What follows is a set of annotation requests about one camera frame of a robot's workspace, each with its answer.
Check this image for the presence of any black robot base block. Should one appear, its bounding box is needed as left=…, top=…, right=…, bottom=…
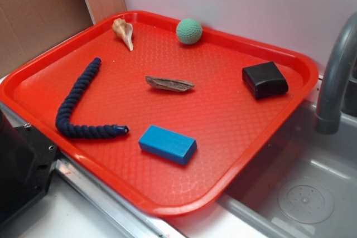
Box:
left=1, top=113, right=58, bottom=228

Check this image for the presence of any brown wood chip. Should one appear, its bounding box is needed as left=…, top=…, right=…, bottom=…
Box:
left=145, top=76, right=195, bottom=93

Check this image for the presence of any red plastic tray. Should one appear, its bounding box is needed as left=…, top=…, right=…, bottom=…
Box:
left=1, top=11, right=319, bottom=217

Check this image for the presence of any blue rectangular block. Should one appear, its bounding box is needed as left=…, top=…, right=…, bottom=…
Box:
left=138, top=125, right=197, bottom=166

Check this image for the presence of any green dimpled ball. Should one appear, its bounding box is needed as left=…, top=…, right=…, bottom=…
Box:
left=176, top=18, right=203, bottom=45

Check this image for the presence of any black rectangular box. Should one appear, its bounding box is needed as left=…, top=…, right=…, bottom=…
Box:
left=242, top=61, right=289, bottom=99

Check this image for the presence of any beige seashell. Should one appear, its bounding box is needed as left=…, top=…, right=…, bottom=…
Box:
left=112, top=18, right=134, bottom=51

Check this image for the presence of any grey plastic sink basin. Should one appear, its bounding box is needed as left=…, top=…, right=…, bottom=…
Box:
left=218, top=101, right=356, bottom=237

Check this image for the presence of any grey toy faucet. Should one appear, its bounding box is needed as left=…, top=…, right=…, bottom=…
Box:
left=314, top=13, right=356, bottom=135

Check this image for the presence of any brown cardboard panel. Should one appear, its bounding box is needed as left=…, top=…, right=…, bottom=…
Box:
left=1, top=0, right=127, bottom=77

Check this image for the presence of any dark blue braided rope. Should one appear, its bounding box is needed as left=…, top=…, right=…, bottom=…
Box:
left=55, top=57, right=131, bottom=140

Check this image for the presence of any silver metal rail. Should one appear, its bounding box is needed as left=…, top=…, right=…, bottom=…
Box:
left=0, top=103, right=172, bottom=238

